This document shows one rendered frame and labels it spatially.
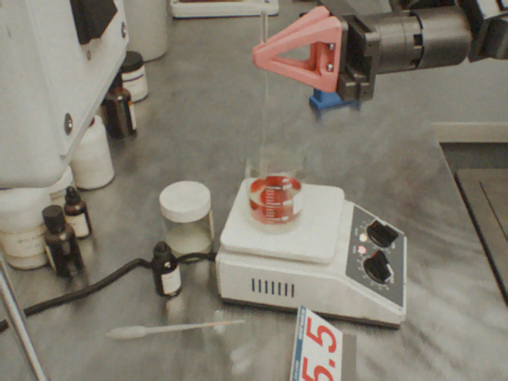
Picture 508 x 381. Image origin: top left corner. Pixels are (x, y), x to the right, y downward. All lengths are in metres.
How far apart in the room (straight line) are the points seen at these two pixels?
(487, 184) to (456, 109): 0.84
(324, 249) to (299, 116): 0.43
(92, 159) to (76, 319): 0.25
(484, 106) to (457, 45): 1.81
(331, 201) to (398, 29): 0.20
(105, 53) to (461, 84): 2.17
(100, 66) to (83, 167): 0.66
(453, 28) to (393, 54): 0.06
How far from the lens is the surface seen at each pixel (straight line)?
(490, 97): 2.37
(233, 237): 0.59
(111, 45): 0.17
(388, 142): 0.91
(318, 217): 0.61
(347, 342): 0.61
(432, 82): 2.27
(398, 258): 0.66
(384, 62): 0.55
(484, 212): 1.46
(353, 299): 0.60
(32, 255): 0.72
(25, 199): 0.68
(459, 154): 2.35
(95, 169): 0.82
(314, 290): 0.59
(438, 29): 0.57
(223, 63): 1.16
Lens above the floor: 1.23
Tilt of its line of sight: 37 degrees down
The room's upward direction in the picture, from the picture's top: 1 degrees counter-clockwise
